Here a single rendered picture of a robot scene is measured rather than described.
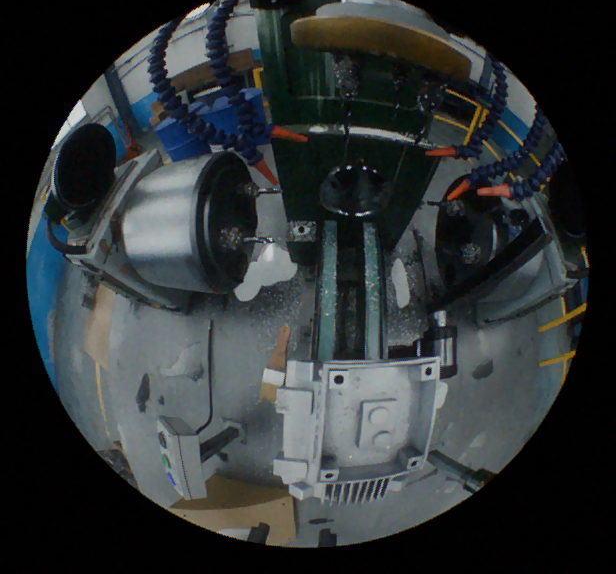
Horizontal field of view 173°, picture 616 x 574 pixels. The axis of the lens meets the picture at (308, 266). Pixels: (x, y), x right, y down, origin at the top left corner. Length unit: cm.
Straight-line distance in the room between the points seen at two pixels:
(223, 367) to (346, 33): 61
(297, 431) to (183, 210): 29
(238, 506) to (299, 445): 37
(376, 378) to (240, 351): 40
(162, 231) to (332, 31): 29
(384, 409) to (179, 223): 29
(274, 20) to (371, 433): 57
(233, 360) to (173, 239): 36
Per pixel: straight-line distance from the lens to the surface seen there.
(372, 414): 18
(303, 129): 36
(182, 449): 35
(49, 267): 550
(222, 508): 58
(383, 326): 40
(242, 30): 553
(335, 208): 44
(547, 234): 20
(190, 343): 61
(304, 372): 22
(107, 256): 42
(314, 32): 18
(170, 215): 28
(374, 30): 16
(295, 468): 27
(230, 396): 56
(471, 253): 36
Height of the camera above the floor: 130
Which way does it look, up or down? 65 degrees down
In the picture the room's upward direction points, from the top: 6 degrees counter-clockwise
